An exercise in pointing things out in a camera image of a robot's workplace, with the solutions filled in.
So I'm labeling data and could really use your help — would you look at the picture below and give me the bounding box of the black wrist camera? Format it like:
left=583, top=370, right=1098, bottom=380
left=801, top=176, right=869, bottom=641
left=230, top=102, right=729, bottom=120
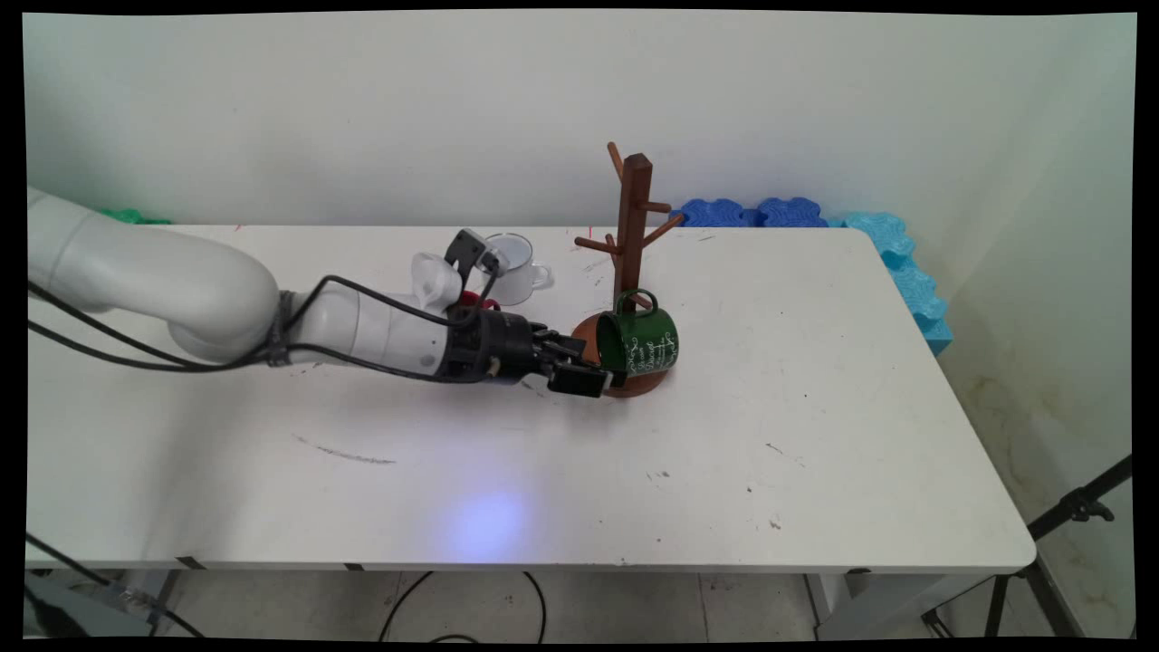
left=444, top=229, right=502, bottom=278

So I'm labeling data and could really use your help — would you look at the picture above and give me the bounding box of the dark blue foam mat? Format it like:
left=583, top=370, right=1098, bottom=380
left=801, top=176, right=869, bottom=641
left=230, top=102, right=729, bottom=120
left=756, top=197, right=829, bottom=228
left=668, top=198, right=759, bottom=228

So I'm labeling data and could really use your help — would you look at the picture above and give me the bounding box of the light blue foam mat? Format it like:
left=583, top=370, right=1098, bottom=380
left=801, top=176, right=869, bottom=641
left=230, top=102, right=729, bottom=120
left=827, top=212, right=953, bottom=356

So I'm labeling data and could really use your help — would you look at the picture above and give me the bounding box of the black floor cable loop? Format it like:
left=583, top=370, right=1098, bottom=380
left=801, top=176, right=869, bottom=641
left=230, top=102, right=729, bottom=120
left=378, top=570, right=547, bottom=644

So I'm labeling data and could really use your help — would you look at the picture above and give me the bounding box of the green enamel mug white print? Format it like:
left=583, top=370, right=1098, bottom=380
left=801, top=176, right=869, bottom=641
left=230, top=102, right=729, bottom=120
left=596, top=288, right=680, bottom=382

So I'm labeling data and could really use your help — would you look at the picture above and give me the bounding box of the black cable under table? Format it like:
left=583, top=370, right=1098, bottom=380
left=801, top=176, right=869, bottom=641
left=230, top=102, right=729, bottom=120
left=25, top=532, right=206, bottom=639

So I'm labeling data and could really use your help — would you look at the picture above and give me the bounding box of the black tripod stand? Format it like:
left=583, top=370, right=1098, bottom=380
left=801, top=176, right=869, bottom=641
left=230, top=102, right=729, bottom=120
left=922, top=453, right=1135, bottom=639

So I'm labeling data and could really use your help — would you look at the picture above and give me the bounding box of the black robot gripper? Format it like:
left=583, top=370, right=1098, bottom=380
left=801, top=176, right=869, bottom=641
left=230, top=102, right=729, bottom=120
left=442, top=310, right=609, bottom=400

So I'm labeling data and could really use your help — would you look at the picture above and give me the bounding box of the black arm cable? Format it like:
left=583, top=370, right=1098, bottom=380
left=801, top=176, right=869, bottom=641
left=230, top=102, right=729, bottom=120
left=27, top=319, right=446, bottom=383
left=27, top=274, right=501, bottom=370

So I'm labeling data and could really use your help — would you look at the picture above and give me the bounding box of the brown wooden mug tree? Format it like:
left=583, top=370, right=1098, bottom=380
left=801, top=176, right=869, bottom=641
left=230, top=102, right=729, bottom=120
left=569, top=141, right=686, bottom=398

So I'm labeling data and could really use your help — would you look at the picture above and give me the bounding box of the grey metal table leg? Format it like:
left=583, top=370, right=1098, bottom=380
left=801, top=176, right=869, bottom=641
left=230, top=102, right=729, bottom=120
left=145, top=569, right=184, bottom=635

